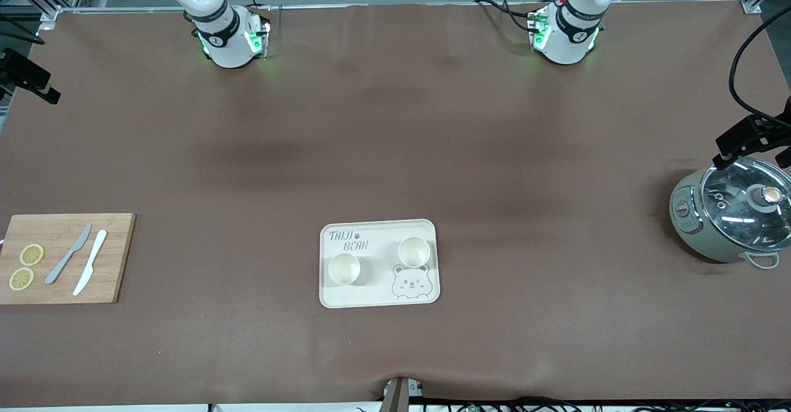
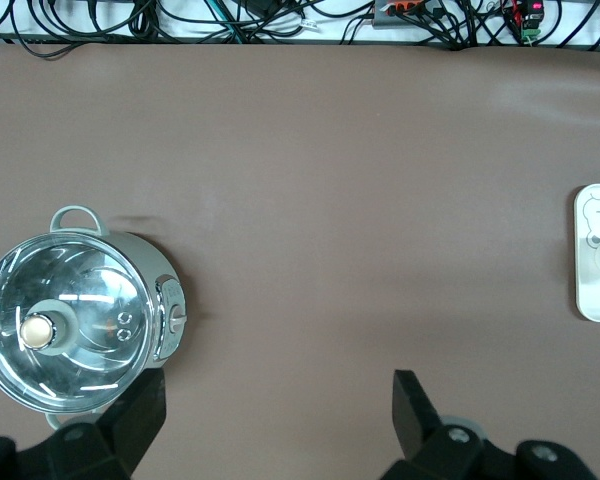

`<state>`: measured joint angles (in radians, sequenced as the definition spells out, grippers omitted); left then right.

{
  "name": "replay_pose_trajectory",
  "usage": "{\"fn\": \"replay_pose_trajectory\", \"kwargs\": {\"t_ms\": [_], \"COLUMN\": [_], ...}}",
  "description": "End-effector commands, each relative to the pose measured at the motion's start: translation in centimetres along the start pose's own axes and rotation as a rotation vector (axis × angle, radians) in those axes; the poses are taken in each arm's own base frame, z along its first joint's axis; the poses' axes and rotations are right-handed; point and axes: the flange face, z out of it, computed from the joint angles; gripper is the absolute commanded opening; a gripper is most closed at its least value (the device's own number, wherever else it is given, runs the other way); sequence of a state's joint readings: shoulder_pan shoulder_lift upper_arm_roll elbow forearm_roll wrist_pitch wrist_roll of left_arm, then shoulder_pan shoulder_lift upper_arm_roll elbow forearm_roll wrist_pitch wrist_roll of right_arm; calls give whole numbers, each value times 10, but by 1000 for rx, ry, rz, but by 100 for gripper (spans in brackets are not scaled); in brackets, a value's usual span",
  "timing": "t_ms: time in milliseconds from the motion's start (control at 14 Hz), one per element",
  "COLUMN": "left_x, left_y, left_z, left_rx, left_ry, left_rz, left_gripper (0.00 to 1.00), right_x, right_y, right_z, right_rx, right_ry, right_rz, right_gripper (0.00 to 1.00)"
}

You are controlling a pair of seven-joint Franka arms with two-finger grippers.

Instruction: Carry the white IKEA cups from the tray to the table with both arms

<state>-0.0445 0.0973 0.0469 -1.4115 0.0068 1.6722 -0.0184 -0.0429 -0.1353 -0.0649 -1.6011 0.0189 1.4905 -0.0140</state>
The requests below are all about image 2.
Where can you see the circuit module with green terminal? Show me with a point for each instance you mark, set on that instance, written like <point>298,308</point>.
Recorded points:
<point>532,10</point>

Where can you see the brown table cover mat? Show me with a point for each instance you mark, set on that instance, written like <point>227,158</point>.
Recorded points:
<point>330,200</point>

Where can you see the grey hub with orange plugs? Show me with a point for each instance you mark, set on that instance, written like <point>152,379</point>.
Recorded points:
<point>387,20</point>

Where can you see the glass pot lid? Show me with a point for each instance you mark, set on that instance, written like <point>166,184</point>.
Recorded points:
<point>95,360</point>

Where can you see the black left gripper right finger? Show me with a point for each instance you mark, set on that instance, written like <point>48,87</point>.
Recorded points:
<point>415,430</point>

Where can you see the dark table edge rail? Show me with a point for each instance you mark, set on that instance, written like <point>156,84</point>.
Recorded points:
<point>290,40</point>

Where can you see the grey electric cooking pot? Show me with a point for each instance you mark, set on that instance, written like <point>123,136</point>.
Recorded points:
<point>150,260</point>

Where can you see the black power adapter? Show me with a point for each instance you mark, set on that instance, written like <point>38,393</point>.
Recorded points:
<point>260,5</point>

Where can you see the cream bear print tray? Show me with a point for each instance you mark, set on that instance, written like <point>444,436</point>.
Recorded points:
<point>597,300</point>

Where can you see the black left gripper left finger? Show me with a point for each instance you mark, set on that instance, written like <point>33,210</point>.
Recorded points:
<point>130,430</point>

